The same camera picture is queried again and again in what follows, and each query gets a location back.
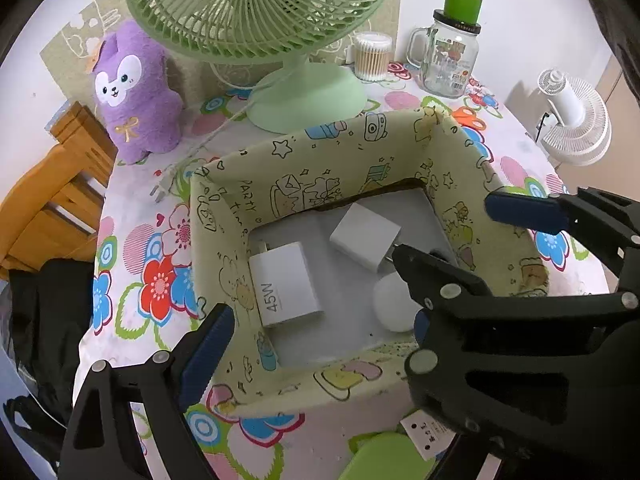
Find yellow patterned storage box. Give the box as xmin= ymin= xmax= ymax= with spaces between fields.
xmin=190 ymin=107 xmax=548 ymax=416

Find purple plush bunny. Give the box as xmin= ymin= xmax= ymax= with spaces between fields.
xmin=88 ymin=20 xmax=183 ymax=165

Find black clothing pile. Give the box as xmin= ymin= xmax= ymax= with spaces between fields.
xmin=2 ymin=258 xmax=93 ymax=469

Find cotton swab container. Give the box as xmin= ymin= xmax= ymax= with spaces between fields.
xmin=352 ymin=32 xmax=393 ymax=81

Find green cup on jar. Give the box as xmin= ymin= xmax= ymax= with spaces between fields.
xmin=444 ymin=0 xmax=483 ymax=24

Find glass mason jar mug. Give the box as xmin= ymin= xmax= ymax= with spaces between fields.
xmin=406 ymin=10 xmax=482 ymax=99

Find wooden chair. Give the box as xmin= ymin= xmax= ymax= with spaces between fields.
xmin=0 ymin=102 xmax=116 ymax=282

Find green desk fan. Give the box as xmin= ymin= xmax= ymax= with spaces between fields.
xmin=126 ymin=0 xmax=384 ymax=133

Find white floor fan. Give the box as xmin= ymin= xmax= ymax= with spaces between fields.
xmin=537 ymin=68 xmax=612 ymax=167

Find orange handled scissors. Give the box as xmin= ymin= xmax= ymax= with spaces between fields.
xmin=450 ymin=106 xmax=486 ymax=131

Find fan power cord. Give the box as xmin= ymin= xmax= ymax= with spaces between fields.
xmin=150 ymin=66 xmax=292 ymax=205

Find green rounded lid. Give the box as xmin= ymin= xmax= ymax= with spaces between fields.
xmin=338 ymin=431 xmax=437 ymax=480

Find white cube charger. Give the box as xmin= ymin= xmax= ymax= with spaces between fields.
xmin=330 ymin=203 xmax=401 ymax=273

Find white round oval case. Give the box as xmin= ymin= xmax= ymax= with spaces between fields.
xmin=372 ymin=272 xmax=422 ymax=333

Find white 45W charger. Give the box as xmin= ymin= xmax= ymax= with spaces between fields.
xmin=248 ymin=242 xmax=322 ymax=327

